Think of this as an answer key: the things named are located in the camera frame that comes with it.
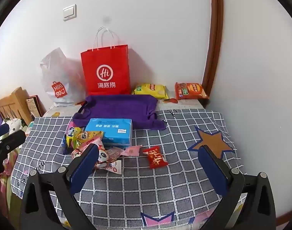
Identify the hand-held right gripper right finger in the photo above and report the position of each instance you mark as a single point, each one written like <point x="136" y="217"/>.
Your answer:
<point x="213" y="170"/>

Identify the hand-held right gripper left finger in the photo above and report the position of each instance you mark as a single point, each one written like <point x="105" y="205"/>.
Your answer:
<point x="84" y="170"/>

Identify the pink panda snack packet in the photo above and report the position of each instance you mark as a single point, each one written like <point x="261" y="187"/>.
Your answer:
<point x="102" y="157"/>

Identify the white red cartoon snack packet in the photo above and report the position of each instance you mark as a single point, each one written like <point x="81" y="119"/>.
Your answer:
<point x="114" y="167"/>

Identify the white pink snack packet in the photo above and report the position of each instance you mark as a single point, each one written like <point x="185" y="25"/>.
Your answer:
<point x="114" y="152"/>

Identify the yellow snack packet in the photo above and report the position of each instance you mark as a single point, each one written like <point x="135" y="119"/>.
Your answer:
<point x="92" y="136"/>

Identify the small pink candy packet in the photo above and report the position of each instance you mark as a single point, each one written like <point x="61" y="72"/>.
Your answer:
<point x="131" y="151"/>

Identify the red candy packet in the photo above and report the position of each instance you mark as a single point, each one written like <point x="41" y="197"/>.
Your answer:
<point x="155" y="158"/>

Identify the purple cloth bag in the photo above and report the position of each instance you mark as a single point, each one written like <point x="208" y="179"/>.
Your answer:
<point x="126" y="107"/>

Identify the white floral cloth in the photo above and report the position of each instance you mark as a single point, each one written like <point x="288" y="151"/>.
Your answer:
<point x="14" y="124"/>

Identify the wooden headboard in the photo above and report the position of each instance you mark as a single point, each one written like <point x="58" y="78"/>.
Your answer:
<point x="11" y="103"/>

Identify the brown framed picture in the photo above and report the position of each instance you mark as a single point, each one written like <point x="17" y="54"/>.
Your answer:
<point x="35" y="106"/>

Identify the blue tissue pack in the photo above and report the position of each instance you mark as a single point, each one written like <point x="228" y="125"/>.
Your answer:
<point x="107" y="129"/>

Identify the grey checked blanket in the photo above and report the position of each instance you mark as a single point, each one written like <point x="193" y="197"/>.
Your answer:
<point x="136" y="191"/>

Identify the white plastic shopping bag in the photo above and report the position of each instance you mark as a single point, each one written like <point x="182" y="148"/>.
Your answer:
<point x="57" y="76"/>

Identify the orange chips bag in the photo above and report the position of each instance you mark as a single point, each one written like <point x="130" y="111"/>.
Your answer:
<point x="190" y="91"/>

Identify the yellow chips bag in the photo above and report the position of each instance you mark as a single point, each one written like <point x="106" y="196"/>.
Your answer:
<point x="149" y="90"/>

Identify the red paper bag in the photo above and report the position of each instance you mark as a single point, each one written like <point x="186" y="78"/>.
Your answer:
<point x="105" y="62"/>

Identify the brown wooden door frame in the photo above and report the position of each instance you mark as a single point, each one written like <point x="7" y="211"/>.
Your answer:
<point x="214" y="40"/>

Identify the white light switch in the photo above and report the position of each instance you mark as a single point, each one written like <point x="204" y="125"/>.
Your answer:
<point x="69" y="12"/>

